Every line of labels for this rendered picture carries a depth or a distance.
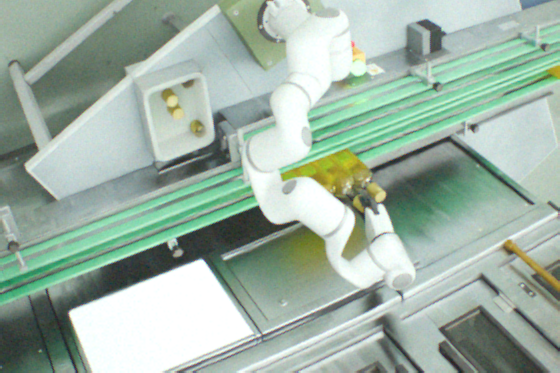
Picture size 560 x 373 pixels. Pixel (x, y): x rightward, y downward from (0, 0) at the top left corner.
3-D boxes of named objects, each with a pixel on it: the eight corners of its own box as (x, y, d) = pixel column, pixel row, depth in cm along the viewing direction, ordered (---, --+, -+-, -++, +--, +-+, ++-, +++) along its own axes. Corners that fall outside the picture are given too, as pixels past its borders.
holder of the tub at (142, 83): (151, 163, 201) (160, 177, 195) (132, 78, 185) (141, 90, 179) (206, 142, 207) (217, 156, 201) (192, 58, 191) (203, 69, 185)
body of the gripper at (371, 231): (400, 258, 178) (386, 230, 187) (400, 228, 172) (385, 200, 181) (371, 265, 177) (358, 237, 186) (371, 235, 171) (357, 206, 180)
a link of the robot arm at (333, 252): (340, 194, 158) (398, 243, 168) (297, 232, 161) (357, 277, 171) (348, 217, 151) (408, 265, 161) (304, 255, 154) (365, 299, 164)
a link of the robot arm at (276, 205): (357, 168, 159) (309, 184, 170) (290, 110, 149) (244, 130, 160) (339, 231, 150) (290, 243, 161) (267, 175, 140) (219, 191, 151)
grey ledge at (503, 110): (320, 167, 228) (339, 186, 220) (318, 144, 223) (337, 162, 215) (533, 81, 260) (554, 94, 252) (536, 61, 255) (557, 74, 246)
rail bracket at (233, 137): (230, 170, 198) (250, 194, 189) (222, 118, 189) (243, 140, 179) (240, 166, 199) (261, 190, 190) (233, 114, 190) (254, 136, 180)
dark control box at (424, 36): (406, 45, 225) (422, 56, 218) (406, 23, 220) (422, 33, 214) (426, 39, 227) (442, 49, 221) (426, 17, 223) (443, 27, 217)
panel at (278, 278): (65, 317, 183) (101, 410, 158) (61, 310, 182) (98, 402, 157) (353, 200, 214) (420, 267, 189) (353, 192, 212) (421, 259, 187)
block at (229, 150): (219, 152, 202) (229, 164, 197) (214, 123, 197) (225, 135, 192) (230, 148, 204) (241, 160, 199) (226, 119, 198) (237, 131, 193)
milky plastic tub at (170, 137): (147, 149, 198) (157, 164, 191) (132, 78, 184) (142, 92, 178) (204, 128, 203) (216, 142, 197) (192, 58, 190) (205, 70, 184)
